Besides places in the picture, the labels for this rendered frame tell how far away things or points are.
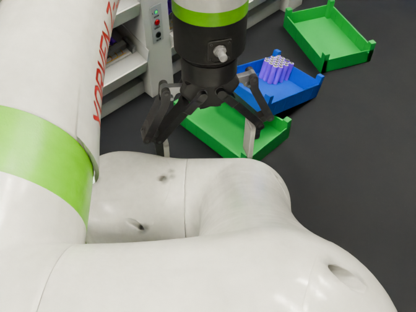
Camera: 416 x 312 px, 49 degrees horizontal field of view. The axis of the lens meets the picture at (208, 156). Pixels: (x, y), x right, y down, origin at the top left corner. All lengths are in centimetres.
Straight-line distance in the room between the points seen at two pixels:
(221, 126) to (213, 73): 85
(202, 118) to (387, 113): 59
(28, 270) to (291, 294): 11
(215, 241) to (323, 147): 122
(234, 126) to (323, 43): 54
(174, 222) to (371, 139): 100
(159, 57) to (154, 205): 94
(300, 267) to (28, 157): 15
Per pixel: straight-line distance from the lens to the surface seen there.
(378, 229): 129
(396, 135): 153
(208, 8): 53
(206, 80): 59
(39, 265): 22
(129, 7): 131
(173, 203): 57
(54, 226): 26
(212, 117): 146
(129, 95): 153
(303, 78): 158
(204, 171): 59
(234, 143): 139
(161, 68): 150
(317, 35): 184
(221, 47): 55
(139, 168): 60
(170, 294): 19
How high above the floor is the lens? 105
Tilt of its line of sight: 50 degrees down
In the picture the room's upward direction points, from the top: straight up
